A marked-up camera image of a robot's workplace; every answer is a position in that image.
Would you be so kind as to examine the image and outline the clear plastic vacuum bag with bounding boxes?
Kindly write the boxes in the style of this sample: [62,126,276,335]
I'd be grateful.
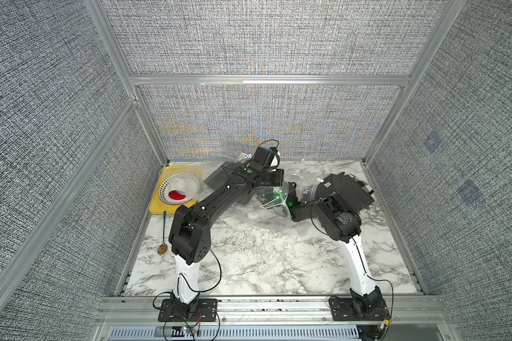
[200,153,324,237]

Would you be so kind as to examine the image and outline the black shirt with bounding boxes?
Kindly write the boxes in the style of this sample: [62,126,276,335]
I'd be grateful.
[309,172,375,213]

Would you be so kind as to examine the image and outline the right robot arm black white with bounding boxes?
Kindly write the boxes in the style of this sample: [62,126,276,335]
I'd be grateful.
[285,192,388,318]

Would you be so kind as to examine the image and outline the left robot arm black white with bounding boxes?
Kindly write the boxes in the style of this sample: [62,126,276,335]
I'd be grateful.
[169,164,284,306]

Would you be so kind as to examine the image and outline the white patterned bowl red inside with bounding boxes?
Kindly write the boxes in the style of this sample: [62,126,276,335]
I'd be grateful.
[158,173,201,205]

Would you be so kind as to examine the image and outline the yellow plastic tray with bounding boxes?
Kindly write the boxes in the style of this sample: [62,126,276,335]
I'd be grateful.
[149,166,203,215]

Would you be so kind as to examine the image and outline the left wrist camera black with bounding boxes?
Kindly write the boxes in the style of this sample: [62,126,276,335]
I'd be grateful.
[249,146,280,171]

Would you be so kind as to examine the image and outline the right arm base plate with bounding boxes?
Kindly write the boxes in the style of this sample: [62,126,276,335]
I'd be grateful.
[329,296,388,322]

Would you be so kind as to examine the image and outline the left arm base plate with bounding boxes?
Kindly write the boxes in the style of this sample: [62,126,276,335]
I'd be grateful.
[158,298,218,323]

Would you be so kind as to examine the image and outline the white slotted cable duct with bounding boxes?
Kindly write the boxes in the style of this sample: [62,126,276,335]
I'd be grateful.
[108,325,361,340]

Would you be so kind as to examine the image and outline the front aluminium rail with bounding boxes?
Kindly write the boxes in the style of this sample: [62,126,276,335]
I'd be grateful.
[94,294,453,326]

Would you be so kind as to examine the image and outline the aluminium frame of enclosure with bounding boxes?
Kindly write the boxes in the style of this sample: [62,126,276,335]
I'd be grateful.
[0,0,512,299]

